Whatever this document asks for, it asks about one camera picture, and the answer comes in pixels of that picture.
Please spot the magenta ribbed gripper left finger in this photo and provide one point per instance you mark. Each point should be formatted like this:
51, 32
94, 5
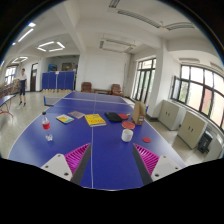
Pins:
70, 166

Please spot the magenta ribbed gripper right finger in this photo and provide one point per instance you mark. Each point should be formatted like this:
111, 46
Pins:
151, 166

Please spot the small red round coaster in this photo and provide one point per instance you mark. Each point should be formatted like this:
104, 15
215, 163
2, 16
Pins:
146, 139

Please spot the small clear glass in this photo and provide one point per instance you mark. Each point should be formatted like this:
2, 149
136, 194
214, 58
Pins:
49, 137

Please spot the white mug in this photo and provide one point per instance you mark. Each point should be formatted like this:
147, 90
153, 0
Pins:
127, 135

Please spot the plastic bottle with red label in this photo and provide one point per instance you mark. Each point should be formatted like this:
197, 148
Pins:
45, 124

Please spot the colourful small book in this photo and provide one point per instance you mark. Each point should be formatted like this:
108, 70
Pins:
65, 119

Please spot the red table tennis paddle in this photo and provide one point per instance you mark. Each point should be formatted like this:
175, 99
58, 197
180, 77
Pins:
128, 125

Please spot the yellow book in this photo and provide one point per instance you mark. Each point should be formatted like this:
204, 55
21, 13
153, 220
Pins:
95, 120

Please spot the grey booklet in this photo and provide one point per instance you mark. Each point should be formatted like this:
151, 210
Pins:
76, 114

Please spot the brown cardboard box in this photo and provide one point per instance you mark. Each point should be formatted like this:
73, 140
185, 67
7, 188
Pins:
139, 113

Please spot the far white cabinet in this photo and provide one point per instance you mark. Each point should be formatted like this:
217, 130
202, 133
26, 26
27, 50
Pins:
171, 115

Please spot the white cabinet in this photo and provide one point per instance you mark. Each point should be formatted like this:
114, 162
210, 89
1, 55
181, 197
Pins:
171, 115
192, 129

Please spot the near white cabinet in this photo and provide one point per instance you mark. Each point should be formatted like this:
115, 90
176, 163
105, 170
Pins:
192, 129

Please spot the black bin by window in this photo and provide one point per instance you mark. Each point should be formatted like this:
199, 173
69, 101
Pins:
204, 141

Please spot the blue table tennis table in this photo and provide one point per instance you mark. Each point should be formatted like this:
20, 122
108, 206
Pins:
112, 165

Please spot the black paddle case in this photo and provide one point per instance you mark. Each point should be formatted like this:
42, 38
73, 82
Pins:
113, 117

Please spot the left brown armchair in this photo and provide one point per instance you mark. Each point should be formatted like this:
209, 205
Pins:
86, 87

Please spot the brown armchair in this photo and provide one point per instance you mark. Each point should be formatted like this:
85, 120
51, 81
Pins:
116, 90
86, 87

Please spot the right brown armchair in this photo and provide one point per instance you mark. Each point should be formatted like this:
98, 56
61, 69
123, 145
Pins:
116, 90

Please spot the blue folded partition boards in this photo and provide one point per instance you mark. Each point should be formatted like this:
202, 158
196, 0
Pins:
63, 80

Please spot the side table at left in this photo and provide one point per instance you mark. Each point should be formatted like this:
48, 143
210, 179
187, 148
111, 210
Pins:
5, 104

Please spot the standing person in shorts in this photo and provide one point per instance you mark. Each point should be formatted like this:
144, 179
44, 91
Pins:
23, 85

